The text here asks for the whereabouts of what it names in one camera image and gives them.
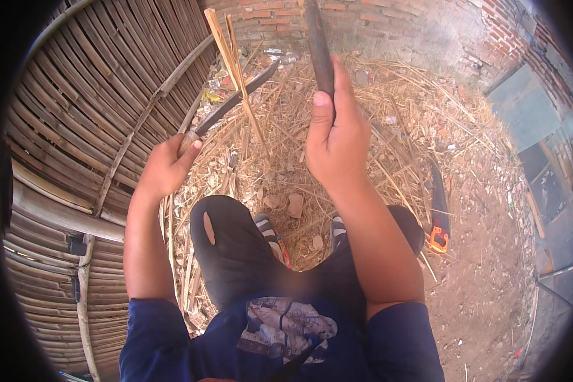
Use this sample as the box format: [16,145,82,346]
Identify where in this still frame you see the person's right hand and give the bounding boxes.
[305,56,372,195]

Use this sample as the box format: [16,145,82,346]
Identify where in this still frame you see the person's left hand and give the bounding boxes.
[136,134,204,201]

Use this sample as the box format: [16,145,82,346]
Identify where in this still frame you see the machete with wooden handle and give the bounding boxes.
[177,60,281,158]

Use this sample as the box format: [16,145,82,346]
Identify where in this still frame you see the dark bamboo stick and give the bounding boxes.
[303,0,336,103]

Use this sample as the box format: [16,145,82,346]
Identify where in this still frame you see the pile of bamboo shavings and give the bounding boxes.
[162,48,513,287]

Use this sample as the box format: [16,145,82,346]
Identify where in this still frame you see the person's legs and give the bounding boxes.
[189,195,426,313]

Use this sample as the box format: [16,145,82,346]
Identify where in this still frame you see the bundle of bamboo strips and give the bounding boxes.
[159,191,207,335]

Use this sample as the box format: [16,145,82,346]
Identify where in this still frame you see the small black box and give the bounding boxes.
[67,237,88,258]

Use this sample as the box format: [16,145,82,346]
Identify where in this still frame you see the pale split bamboo strip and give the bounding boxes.
[204,8,271,160]

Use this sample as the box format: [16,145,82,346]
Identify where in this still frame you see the grey blue board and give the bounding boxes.
[486,62,562,153]

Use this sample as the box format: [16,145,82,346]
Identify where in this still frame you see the person's body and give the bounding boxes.
[119,294,446,382]

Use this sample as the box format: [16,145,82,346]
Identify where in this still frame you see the woven bamboo wall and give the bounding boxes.
[2,0,220,380]

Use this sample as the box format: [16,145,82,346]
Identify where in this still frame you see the hand saw with orange handle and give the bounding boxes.
[427,155,452,254]

